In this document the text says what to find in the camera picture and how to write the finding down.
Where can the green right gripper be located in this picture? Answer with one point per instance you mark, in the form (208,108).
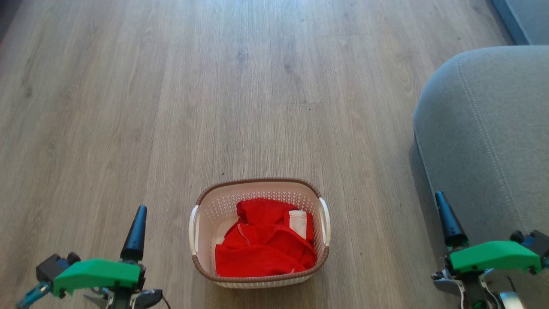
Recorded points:
(493,256)

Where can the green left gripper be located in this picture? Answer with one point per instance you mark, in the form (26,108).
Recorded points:
(96,274)

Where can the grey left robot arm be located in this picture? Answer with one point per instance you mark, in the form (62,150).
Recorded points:
(128,298)

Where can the red garment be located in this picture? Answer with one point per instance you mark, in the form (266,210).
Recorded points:
(261,251)

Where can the white woven-rim laundry basket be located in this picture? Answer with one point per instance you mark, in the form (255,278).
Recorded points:
(206,214)

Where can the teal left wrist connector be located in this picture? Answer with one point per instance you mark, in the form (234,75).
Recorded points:
(32,295)

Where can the blue grey upholstered furniture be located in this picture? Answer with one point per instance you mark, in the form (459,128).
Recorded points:
(525,19)

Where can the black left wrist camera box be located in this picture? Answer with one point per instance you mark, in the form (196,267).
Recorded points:
(53,266)

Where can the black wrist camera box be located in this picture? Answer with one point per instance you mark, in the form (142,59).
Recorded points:
(534,242)
(53,266)

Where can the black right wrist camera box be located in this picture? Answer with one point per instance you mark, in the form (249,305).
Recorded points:
(534,242)

